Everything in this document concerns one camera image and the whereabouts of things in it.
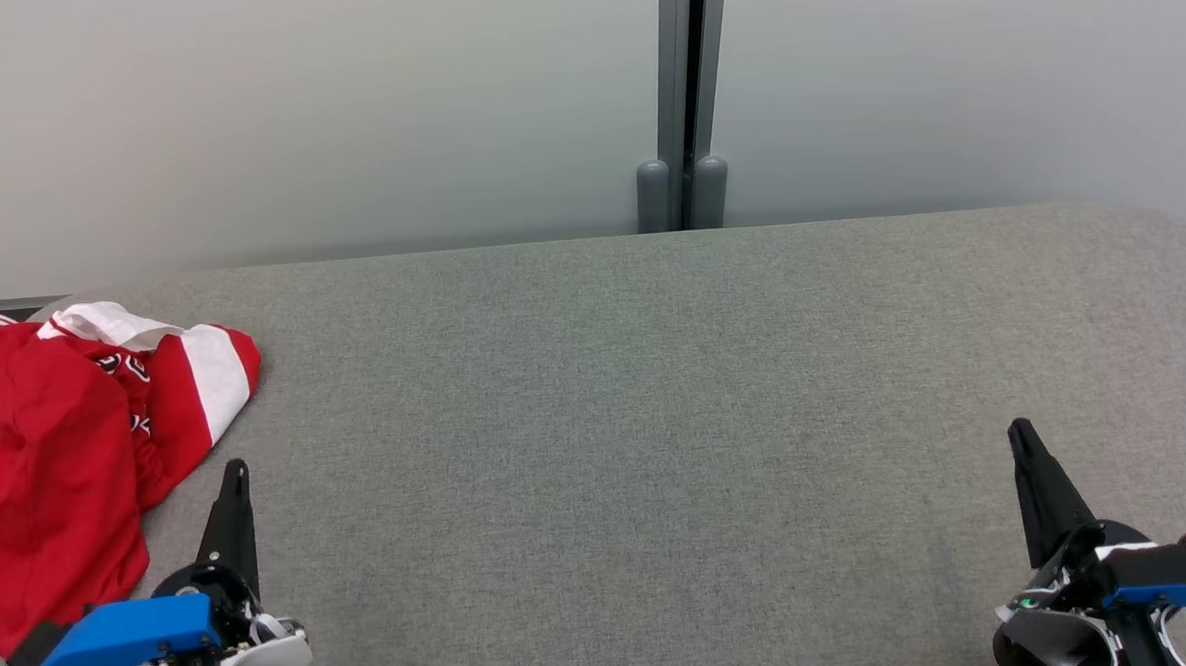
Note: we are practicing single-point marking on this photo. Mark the right gripper with blue mount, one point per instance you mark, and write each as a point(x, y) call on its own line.
point(1174, 578)

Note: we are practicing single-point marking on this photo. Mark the grey metal partition post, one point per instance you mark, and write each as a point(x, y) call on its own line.
point(672, 69)

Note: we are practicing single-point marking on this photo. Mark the red lettered jersey shirt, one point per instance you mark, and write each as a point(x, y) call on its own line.
point(50, 497)

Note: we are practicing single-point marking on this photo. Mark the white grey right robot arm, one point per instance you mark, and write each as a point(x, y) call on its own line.
point(1057, 643)

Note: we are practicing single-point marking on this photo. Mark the left gripper with blue mount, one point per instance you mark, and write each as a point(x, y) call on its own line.
point(136, 633)

